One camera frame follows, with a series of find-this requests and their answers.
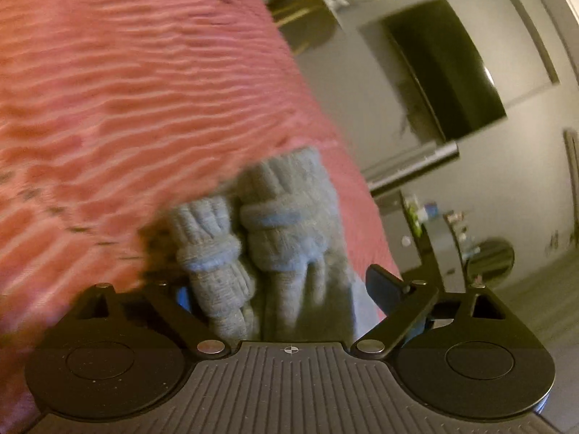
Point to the round dark stool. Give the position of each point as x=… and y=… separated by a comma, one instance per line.
x=493, y=257

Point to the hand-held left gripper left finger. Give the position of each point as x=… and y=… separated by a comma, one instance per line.
x=184, y=300

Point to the pink ribbed blanket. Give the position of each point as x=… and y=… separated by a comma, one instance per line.
x=135, y=99

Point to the grey sweatpants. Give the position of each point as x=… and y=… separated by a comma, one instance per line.
x=276, y=235

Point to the black wall television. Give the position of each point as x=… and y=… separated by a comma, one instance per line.
x=448, y=68

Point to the grey soundbar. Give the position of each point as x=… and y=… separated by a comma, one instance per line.
x=409, y=165

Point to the gold round side table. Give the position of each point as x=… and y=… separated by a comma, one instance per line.
x=307, y=13

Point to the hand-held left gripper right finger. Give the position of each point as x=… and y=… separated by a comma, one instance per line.
x=384, y=287

